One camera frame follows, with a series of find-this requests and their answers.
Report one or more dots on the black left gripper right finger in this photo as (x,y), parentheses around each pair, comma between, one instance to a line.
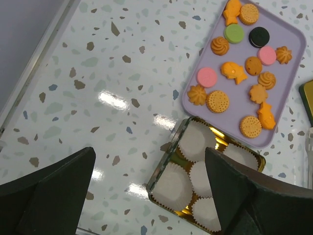
(251,203)

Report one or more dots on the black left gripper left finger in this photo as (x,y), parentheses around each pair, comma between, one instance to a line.
(48,201)

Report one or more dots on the orange fish cookie bottom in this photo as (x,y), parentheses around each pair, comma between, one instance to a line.
(265,116)

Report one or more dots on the orange fish cookie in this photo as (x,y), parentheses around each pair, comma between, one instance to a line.
(234,71)
(265,116)
(231,12)

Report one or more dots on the round dotted cracker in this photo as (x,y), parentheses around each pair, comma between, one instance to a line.
(249,14)
(217,101)
(250,127)

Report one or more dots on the orange flower cookie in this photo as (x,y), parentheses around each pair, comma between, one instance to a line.
(258,94)

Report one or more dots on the orange swirl cookie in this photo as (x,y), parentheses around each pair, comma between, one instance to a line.
(267,79)
(219,46)

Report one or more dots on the gold tin lid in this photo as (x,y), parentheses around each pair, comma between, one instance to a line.
(306,93)

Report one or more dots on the white paper cup top-right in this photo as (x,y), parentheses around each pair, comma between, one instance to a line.
(241,156)

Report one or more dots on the white paper cup bottom-right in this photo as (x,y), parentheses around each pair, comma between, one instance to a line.
(205,214)

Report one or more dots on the white paper cup centre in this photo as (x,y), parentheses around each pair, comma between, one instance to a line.
(199,180)

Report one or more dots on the gold cookie tin box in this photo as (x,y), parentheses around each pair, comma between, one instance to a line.
(173,155)

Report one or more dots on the round dotted cracker bottom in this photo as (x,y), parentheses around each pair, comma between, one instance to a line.
(250,127)

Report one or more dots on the white paper cup bottom-left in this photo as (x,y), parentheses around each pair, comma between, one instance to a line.
(173,189)

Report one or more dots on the white paper cup top-left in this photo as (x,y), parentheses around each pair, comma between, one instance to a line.
(196,138)

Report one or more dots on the orange rosette cookie left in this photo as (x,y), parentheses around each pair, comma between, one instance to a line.
(197,95)

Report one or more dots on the orange rosette cookie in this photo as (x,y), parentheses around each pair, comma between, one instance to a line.
(197,95)
(283,55)

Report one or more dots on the lilac plastic tray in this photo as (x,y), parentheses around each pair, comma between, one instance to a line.
(245,73)

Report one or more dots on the pink round cookie left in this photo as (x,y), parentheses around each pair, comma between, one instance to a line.
(207,77)

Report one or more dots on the pink round cookie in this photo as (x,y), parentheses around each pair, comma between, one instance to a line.
(207,77)
(267,55)

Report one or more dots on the brown chip cookie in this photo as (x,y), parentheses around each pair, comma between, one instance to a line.
(253,65)

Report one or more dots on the pink round cookie right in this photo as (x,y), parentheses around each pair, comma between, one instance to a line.
(267,55)

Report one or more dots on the orange rosette cookie right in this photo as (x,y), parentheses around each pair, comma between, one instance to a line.
(283,55)

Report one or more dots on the black sandwich cookie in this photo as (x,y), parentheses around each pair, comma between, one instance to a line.
(259,37)

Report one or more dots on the green round cookie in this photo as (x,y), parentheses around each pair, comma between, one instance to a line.
(234,33)

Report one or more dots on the round dotted cracker top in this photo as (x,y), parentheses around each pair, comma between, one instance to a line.
(249,14)

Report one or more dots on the orange fish cookie top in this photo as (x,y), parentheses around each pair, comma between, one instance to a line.
(231,12)

